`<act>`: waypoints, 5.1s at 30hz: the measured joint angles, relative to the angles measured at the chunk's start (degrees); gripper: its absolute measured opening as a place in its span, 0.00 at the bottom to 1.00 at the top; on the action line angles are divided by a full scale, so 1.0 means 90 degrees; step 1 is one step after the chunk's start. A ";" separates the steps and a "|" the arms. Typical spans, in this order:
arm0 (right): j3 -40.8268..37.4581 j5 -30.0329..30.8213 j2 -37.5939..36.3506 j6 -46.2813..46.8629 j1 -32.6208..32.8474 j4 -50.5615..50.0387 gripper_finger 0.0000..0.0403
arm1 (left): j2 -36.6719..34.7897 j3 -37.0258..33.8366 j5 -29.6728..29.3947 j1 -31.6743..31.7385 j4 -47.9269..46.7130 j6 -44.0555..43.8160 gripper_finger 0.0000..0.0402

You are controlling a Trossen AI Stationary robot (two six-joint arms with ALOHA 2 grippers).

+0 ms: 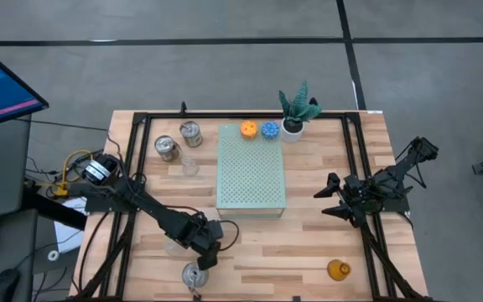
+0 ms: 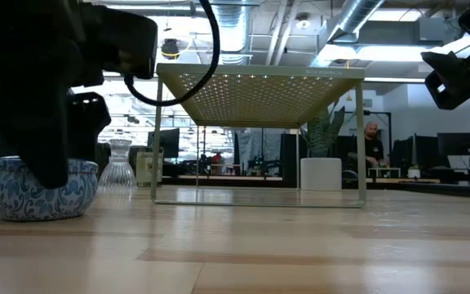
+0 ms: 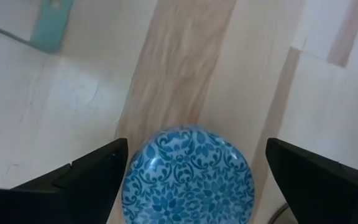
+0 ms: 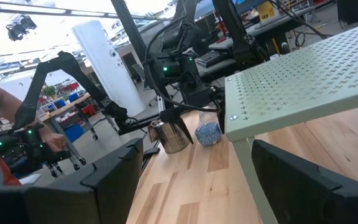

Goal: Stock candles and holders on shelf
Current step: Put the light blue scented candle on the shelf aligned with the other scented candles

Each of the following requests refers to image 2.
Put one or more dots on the round ceiling lamp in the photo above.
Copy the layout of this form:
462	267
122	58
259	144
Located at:
302	23

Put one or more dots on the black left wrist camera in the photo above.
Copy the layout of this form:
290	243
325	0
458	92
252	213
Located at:
129	41

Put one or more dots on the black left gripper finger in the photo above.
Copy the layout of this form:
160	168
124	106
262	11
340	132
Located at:
88	126
47	167

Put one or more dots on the person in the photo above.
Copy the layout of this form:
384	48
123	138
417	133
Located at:
373	149

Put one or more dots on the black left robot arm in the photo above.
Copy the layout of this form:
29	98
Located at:
14	16

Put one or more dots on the black upright panel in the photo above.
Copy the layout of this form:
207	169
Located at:
289	157

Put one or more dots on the silver ventilation duct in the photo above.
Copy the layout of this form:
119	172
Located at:
355	16

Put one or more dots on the green perforated metal shelf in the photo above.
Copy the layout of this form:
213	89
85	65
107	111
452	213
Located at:
259	98

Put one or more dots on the ribbed ventilation duct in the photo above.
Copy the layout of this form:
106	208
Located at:
231	24

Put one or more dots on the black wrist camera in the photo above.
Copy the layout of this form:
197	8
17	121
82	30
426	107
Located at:
129	41
455	73

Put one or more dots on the clear ribbed glass holder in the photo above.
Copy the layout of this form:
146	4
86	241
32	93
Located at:
117	175

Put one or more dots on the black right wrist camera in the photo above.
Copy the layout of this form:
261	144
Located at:
455	73

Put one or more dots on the black ceiling device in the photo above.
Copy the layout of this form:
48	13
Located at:
170	48

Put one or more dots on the small potted plant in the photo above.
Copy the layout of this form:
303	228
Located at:
413	173

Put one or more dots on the snake plant in white pot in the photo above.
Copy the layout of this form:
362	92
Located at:
320	175

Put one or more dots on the black computer monitor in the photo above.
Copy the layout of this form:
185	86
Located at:
169	143
457	143
402	153

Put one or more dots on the black aluminium table frame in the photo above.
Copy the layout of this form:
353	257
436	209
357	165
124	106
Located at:
443	188

